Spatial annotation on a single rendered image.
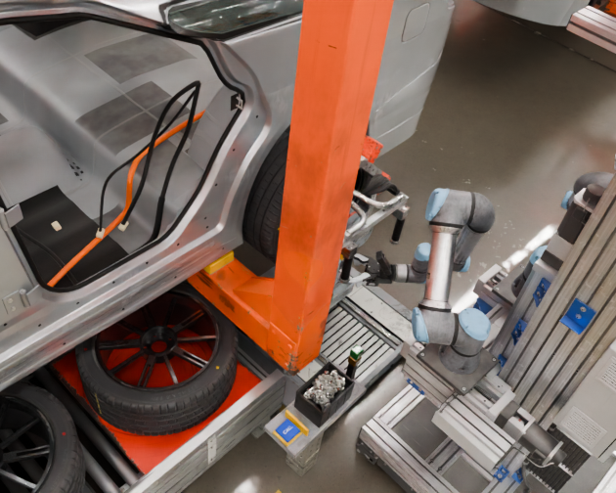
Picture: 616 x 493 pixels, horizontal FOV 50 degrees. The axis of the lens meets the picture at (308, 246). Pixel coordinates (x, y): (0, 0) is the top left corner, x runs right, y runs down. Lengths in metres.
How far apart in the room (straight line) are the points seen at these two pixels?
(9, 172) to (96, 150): 0.36
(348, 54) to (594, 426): 1.50
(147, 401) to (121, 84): 1.44
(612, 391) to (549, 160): 2.95
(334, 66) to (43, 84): 1.87
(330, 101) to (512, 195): 2.99
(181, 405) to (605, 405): 1.51
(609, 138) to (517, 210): 1.30
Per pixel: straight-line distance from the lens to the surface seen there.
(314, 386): 2.63
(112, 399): 2.68
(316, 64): 1.75
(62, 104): 3.17
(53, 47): 3.53
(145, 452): 2.82
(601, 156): 5.31
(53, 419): 2.68
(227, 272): 2.79
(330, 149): 1.83
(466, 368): 2.47
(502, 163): 4.86
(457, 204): 2.29
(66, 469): 2.57
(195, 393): 2.66
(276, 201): 2.60
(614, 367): 2.26
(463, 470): 3.00
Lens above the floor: 2.79
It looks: 46 degrees down
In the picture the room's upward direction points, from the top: 9 degrees clockwise
